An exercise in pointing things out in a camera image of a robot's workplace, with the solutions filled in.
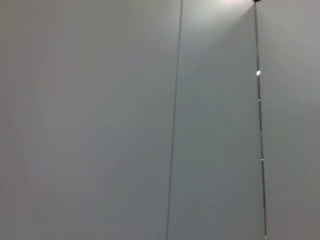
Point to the shiny metal wall joint strip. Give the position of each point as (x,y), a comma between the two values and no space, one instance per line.
(260,120)

